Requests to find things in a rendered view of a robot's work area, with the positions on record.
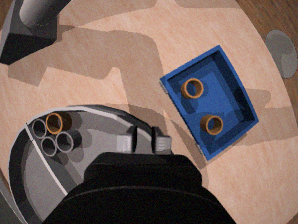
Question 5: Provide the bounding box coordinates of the blue tray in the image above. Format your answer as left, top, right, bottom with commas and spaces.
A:
159, 45, 259, 161

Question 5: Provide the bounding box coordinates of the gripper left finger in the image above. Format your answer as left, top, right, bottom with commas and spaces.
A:
117, 126, 137, 153

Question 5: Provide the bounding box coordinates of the bronze ring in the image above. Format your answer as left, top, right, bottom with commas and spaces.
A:
180, 78, 203, 99
200, 115, 223, 135
46, 112, 72, 134

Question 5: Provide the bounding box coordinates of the grey metal ring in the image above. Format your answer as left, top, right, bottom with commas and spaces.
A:
41, 134, 61, 157
32, 118, 53, 139
55, 129, 82, 153

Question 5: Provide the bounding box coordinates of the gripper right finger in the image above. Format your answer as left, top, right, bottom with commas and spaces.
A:
151, 126, 172, 154

